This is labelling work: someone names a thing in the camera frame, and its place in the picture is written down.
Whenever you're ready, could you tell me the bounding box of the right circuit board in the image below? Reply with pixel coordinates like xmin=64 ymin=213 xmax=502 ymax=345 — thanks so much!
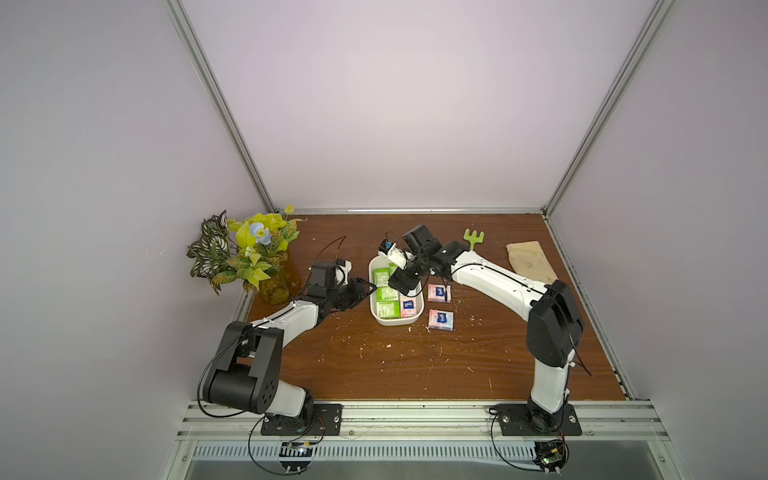
xmin=533 ymin=439 xmax=569 ymax=475

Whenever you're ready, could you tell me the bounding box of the circuit board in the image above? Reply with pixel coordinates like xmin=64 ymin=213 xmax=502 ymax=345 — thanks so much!
xmin=533 ymin=439 xmax=569 ymax=475
xmin=278 ymin=442 xmax=316 ymax=476

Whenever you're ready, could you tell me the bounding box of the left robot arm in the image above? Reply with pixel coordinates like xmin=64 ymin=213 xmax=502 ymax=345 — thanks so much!
xmin=198 ymin=260 xmax=377 ymax=424

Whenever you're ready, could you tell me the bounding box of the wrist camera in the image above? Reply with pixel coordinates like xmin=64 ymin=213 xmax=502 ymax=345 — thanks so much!
xmin=379 ymin=239 xmax=409 ymax=269
xmin=335 ymin=259 xmax=352 ymax=285

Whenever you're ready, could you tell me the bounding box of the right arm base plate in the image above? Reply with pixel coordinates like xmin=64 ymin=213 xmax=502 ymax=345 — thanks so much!
xmin=489 ymin=402 xmax=583 ymax=437

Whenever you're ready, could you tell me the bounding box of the white storage box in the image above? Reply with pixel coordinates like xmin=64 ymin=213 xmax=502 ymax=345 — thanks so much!
xmin=368 ymin=256 xmax=425 ymax=327

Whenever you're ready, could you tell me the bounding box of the artificial plant in vase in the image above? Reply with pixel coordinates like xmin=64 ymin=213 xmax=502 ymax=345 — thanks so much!
xmin=186 ymin=205 xmax=300 ymax=305

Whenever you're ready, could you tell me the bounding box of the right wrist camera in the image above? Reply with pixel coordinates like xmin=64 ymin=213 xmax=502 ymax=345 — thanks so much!
xmin=379 ymin=239 xmax=409 ymax=269

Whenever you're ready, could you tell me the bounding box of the aluminium front rail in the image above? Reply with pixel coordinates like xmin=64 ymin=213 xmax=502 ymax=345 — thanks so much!
xmin=175 ymin=400 xmax=670 ymax=443

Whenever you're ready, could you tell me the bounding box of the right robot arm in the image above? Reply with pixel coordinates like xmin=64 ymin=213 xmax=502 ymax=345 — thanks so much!
xmin=379 ymin=225 xmax=584 ymax=436

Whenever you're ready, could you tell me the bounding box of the left circuit board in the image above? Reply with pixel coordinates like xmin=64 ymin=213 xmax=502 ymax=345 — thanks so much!
xmin=278 ymin=442 xmax=316 ymax=476

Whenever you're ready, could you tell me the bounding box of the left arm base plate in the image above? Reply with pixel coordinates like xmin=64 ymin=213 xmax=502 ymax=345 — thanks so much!
xmin=260 ymin=403 xmax=343 ymax=437

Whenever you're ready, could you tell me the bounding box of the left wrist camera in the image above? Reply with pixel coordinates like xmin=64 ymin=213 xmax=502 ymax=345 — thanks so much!
xmin=335 ymin=259 xmax=352 ymax=285

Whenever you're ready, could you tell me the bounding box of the beige work glove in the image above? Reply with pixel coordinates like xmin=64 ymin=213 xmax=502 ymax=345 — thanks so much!
xmin=506 ymin=241 xmax=558 ymax=284

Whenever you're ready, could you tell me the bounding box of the green toy rake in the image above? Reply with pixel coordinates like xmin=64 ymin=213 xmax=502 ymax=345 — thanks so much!
xmin=463 ymin=228 xmax=485 ymax=251

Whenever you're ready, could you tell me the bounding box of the pink tissue pack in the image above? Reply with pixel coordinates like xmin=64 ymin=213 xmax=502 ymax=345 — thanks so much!
xmin=427 ymin=284 xmax=452 ymax=303
xmin=428 ymin=309 xmax=454 ymax=331
xmin=400 ymin=297 xmax=417 ymax=318

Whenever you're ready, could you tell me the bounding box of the green tissue pack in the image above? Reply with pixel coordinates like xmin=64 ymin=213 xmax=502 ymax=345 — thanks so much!
xmin=372 ymin=267 xmax=391 ymax=287
xmin=376 ymin=287 xmax=400 ymax=302
xmin=375 ymin=301 xmax=401 ymax=319

